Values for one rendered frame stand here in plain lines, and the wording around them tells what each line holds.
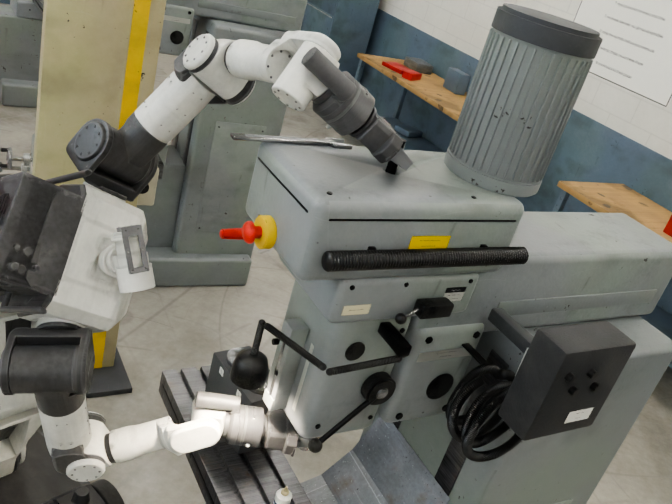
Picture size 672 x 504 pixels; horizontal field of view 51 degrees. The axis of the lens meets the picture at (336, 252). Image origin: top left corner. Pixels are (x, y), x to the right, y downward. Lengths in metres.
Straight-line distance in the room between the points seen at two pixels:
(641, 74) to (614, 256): 4.51
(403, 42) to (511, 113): 7.16
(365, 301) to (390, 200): 0.21
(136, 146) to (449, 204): 0.62
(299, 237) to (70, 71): 1.85
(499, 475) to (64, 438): 0.97
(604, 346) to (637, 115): 4.85
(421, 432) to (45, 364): 0.98
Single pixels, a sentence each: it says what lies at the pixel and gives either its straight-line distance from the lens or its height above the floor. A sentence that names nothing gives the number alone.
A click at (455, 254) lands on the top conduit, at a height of 1.80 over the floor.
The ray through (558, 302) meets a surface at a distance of 1.67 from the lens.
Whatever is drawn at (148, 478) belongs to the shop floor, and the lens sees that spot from 3.17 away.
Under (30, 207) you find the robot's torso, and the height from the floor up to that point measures 1.68.
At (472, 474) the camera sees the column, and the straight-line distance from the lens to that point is 1.78.
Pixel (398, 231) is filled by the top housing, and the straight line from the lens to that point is 1.21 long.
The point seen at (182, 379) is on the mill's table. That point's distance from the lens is 2.21.
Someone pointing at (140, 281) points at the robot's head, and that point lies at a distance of 1.33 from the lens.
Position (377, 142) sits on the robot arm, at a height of 1.95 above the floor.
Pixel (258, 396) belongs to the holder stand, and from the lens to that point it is 1.89.
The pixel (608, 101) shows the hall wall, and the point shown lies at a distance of 6.32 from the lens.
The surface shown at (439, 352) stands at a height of 1.54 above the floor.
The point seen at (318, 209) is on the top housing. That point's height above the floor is 1.87.
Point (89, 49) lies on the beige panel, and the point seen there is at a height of 1.57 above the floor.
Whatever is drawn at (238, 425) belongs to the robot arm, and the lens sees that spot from 1.57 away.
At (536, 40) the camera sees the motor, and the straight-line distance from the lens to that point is 1.32.
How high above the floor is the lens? 2.31
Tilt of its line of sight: 26 degrees down
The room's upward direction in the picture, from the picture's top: 17 degrees clockwise
